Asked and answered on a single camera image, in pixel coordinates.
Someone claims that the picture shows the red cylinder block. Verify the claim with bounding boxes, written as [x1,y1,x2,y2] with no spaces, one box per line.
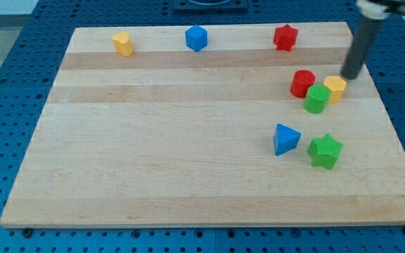
[290,70,316,98]

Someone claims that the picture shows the green cylinder block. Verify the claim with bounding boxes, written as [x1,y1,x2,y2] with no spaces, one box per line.
[303,84,330,114]

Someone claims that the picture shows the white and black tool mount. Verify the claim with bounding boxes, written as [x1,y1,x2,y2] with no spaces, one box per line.
[356,0,405,20]

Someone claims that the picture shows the blue triangle block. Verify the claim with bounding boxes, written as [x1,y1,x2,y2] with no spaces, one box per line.
[274,124,301,156]

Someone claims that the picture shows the yellow hexagon block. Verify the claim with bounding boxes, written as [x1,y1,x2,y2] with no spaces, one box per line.
[323,76,347,103]

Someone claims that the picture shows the red star block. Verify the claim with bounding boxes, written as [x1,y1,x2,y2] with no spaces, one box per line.
[273,24,299,51]

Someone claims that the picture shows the wooden board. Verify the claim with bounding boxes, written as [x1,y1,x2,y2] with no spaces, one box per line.
[0,22,405,228]

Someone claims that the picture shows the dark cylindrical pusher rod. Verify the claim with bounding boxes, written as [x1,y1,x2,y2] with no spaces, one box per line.
[340,15,383,80]

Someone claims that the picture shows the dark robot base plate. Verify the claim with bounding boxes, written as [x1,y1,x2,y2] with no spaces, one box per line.
[171,0,249,11]

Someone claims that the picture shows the green star block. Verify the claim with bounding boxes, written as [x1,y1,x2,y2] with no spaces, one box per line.
[307,134,344,170]

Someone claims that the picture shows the yellow heart block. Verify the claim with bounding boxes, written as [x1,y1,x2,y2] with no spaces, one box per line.
[111,32,133,57]

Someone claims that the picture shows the blue cube block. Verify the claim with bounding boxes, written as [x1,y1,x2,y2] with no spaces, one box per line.
[185,25,208,52]

